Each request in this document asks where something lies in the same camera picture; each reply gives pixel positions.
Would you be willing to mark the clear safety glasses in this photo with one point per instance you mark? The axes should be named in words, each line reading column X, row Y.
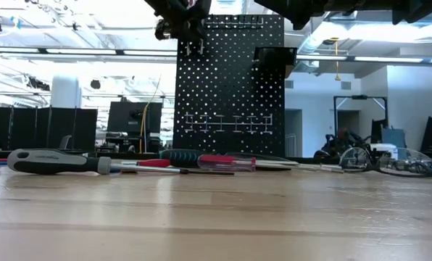
column 353, row 159

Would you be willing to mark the large grey black screwdriver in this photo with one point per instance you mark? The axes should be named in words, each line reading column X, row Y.
column 49, row 161

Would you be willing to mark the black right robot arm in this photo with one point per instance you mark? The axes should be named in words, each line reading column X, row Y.
column 419, row 9

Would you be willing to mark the black pegboard bin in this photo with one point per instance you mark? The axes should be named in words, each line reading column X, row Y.
column 274, row 56

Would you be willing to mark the black metal pegboard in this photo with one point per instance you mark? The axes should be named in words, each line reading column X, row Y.
column 230, row 94

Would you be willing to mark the black computer monitor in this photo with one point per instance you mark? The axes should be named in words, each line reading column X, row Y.
column 129, row 116

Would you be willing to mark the person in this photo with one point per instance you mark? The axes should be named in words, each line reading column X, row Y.
column 343, row 134

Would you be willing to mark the white round column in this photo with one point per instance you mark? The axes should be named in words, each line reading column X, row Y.
column 65, row 92

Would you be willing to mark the blue chair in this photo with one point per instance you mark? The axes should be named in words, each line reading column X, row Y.
column 393, row 137

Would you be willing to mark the black partition panels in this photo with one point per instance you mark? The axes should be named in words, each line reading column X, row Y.
column 38, row 127

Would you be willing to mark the silver ceiling duct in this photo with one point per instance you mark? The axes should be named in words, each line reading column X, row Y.
column 324, row 36

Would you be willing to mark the black stand frame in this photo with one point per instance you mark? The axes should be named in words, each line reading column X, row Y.
column 359, row 97

